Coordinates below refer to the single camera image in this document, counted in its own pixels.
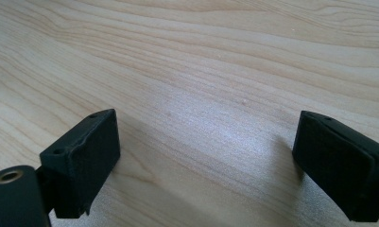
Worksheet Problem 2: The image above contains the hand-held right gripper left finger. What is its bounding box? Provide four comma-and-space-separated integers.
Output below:
35, 108, 121, 219

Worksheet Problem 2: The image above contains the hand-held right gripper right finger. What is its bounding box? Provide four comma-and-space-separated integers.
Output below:
292, 110, 379, 223

